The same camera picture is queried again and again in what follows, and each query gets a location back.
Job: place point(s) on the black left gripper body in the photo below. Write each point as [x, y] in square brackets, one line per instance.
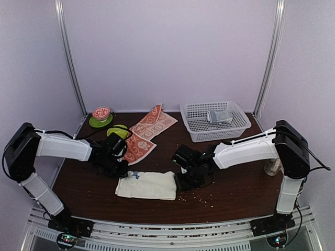
[111, 168]

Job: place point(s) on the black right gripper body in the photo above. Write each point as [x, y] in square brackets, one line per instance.
[195, 178]

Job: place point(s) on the white towel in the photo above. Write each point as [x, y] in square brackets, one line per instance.
[147, 185]

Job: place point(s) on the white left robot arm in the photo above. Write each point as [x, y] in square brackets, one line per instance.
[30, 145]

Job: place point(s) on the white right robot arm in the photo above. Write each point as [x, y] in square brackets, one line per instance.
[282, 146]

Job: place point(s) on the green bowl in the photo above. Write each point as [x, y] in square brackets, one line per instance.
[119, 129]

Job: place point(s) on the orange patterned towel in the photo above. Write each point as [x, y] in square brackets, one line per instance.
[140, 144]

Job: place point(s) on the green plate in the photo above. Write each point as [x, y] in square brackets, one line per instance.
[93, 122]

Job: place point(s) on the red patterned bowl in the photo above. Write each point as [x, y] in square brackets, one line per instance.
[101, 113]

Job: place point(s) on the white plastic basket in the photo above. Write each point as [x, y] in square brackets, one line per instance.
[200, 130]

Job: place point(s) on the rolled grey towel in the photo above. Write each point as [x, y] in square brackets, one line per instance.
[219, 116]

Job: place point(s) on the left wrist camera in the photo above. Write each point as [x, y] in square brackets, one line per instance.
[115, 145]

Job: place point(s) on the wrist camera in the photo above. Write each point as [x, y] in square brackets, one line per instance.
[186, 157]
[115, 145]

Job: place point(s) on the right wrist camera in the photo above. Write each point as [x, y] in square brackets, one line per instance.
[186, 157]

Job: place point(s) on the aluminium front rail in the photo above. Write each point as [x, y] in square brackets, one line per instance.
[227, 235]

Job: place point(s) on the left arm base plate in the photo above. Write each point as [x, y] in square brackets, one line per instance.
[77, 227]

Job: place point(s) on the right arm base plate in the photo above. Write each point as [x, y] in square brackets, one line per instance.
[271, 224]

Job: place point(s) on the left aluminium post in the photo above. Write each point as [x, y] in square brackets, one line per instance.
[59, 8]

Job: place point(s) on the aluminium post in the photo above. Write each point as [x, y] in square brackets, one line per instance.
[59, 8]
[273, 50]

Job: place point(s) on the right aluminium post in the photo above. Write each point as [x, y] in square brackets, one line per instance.
[273, 50]

